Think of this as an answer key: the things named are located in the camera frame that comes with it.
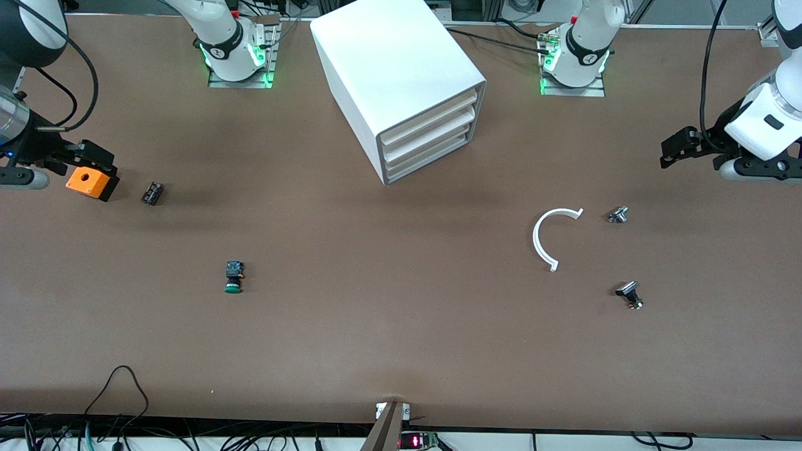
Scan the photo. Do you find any green push button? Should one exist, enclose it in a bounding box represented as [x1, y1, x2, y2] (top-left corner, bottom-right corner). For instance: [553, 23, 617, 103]
[224, 260, 246, 294]

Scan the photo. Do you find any orange button box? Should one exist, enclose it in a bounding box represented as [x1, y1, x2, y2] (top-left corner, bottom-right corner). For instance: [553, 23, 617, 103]
[66, 164, 120, 202]

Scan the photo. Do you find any white middle drawer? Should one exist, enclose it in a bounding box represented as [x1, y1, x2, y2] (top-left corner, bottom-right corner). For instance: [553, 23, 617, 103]
[382, 105, 482, 163]

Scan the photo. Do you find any white drawer cabinet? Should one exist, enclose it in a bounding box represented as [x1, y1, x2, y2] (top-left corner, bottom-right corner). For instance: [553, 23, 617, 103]
[310, 0, 488, 186]

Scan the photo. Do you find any white curved plastic arc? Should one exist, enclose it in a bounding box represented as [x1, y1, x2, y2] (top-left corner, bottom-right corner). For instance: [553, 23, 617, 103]
[533, 207, 585, 273]

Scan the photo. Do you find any device with red display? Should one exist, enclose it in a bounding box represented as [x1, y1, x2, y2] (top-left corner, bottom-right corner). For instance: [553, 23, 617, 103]
[399, 431, 440, 450]

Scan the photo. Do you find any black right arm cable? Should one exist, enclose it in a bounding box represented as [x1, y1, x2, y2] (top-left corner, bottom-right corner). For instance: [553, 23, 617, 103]
[19, 0, 100, 132]

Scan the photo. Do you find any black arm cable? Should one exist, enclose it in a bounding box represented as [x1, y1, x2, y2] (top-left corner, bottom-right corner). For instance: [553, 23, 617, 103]
[700, 0, 729, 148]
[19, 0, 100, 132]

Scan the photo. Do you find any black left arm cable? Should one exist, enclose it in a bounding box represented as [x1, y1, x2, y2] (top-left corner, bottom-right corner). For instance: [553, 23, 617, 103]
[700, 0, 729, 148]

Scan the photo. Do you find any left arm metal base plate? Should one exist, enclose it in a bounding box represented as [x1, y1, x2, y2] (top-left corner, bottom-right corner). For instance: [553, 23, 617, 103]
[540, 28, 607, 98]

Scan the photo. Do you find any black and silver switch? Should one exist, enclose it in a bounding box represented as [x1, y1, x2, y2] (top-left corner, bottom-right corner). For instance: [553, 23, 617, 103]
[615, 281, 645, 311]

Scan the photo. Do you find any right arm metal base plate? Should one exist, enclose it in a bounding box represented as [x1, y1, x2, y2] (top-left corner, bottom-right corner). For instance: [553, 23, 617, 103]
[208, 16, 279, 88]

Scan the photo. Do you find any black looped cable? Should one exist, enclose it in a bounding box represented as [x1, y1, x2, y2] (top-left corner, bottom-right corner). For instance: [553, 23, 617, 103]
[83, 365, 150, 419]

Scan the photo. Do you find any black cable behind cabinet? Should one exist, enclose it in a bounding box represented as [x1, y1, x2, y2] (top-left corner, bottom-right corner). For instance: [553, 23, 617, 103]
[446, 26, 555, 57]

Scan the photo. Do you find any black cable tangle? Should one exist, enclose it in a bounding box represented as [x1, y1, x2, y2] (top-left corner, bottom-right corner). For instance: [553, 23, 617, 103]
[0, 413, 377, 451]

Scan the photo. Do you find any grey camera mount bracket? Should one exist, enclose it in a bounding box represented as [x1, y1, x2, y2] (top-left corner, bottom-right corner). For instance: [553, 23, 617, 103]
[360, 401, 412, 451]

